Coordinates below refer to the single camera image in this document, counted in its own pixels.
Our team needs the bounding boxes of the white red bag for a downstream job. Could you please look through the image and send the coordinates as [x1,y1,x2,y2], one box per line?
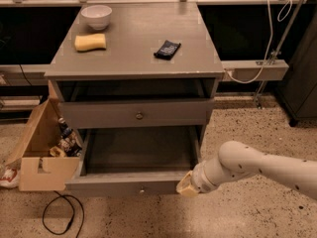
[0,168,20,188]

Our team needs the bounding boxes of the grey drawer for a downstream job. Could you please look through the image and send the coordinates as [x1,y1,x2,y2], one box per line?
[66,126,200,197]
[58,99,213,129]

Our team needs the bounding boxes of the grey wooden drawer cabinet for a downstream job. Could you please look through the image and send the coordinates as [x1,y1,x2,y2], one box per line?
[44,2,225,131]

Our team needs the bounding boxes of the white hanging cable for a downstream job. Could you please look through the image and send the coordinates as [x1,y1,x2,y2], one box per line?
[225,0,293,85]

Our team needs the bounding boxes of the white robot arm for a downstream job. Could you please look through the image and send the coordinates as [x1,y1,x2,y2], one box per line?
[176,141,317,199]

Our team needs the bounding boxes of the white ceramic bowl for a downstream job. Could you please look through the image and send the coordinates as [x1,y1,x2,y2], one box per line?
[80,5,112,30]

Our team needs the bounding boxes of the metal support pole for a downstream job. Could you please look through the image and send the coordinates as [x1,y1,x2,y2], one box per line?
[248,0,306,109]

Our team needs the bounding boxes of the grey top drawer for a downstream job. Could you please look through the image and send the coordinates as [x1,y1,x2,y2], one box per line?
[58,99,213,129]

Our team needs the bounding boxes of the bottles and items in box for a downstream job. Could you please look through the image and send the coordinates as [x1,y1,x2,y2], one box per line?
[50,118,82,158]

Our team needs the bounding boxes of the dark blue snack packet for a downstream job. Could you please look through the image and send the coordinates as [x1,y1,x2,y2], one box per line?
[154,41,181,60]

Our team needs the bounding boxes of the grey wall rail beam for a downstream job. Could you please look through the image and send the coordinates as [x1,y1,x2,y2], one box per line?
[222,59,288,82]

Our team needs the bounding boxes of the open cardboard box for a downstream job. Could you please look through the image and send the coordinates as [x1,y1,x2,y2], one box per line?
[6,82,79,191]

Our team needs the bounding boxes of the dark grey side cabinet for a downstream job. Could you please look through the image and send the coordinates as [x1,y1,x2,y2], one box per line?
[276,13,317,127]

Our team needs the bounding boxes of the black floor cable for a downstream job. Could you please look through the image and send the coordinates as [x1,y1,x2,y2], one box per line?
[42,190,85,238]

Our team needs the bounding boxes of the yellow sponge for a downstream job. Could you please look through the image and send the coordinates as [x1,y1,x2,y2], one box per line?
[74,34,106,52]

